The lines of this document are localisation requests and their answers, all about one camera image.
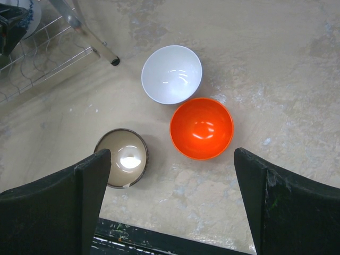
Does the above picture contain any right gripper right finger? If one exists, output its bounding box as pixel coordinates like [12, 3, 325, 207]
[234, 148, 339, 254]

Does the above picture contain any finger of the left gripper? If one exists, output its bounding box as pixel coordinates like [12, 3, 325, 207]
[1, 5, 29, 56]

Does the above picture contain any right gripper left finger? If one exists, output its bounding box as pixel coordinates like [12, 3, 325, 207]
[1, 149, 111, 254]

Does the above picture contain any blue floral ceramic bowl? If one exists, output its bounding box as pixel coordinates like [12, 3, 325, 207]
[17, 0, 42, 39]

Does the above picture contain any orange plastic bowl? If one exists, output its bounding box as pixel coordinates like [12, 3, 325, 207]
[169, 97, 234, 160]

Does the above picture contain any brown rimmed beige bowl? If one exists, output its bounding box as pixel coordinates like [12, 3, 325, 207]
[94, 128, 149, 189]

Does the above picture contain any white bowl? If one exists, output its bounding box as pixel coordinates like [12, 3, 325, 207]
[141, 45, 203, 105]

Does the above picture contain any steel wire dish rack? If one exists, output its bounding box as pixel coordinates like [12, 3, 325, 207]
[1, 1, 120, 104]

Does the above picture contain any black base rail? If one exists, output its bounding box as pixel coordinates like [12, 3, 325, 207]
[90, 218, 243, 254]

